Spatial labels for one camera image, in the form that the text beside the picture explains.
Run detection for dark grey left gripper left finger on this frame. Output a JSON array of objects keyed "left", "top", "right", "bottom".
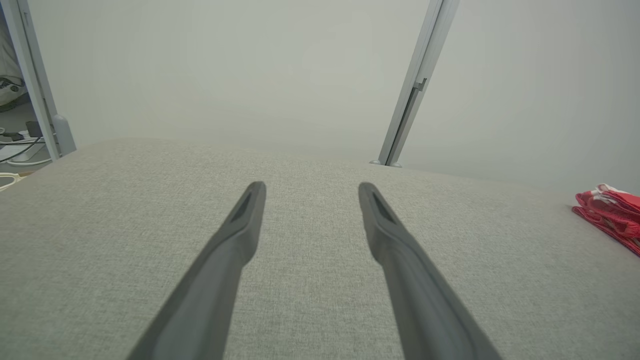
[{"left": 127, "top": 181, "right": 267, "bottom": 360}]

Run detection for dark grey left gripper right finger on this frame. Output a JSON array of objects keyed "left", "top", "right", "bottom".
[{"left": 358, "top": 182, "right": 503, "bottom": 360}]

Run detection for red white basketball jersey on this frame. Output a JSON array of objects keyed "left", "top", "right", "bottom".
[{"left": 571, "top": 206, "right": 640, "bottom": 258}]

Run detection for red shorts with white trim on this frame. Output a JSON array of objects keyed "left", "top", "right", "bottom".
[{"left": 575, "top": 183, "right": 640, "bottom": 236}]

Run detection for cream plastic laundry basket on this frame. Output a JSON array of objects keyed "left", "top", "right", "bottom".
[{"left": 0, "top": 171, "right": 33, "bottom": 193}]

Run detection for white power strip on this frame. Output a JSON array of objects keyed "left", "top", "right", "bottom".
[{"left": 0, "top": 131, "right": 51, "bottom": 163}]

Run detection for grey partition post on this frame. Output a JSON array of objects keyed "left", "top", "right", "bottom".
[
  {"left": 370, "top": 0, "right": 461, "bottom": 168},
  {"left": 0, "top": 0, "right": 77, "bottom": 161}
]

